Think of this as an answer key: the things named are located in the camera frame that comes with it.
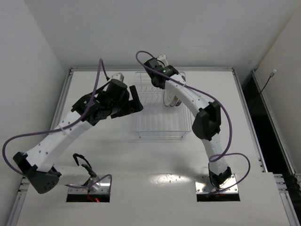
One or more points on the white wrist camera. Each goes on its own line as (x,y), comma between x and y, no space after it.
(162,58)
(118,76)

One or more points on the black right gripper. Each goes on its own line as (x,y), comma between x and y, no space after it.
(182,78)

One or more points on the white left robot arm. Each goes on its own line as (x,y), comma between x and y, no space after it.
(38,164)

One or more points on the clear wire dish rack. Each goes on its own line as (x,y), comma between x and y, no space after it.
(157,121)

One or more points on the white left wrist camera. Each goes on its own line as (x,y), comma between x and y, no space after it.
(118,76)

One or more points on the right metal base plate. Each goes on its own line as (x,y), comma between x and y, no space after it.
(204,186)

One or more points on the black rimmed clover plate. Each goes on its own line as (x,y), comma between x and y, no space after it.
(167,98)

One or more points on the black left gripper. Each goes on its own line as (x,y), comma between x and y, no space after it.
(125,107)

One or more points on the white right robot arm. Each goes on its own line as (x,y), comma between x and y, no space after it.
(206,125)

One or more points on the orange sunburst plate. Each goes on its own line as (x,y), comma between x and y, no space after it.
(174,101)

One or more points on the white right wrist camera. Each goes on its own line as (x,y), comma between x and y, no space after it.
(162,58)

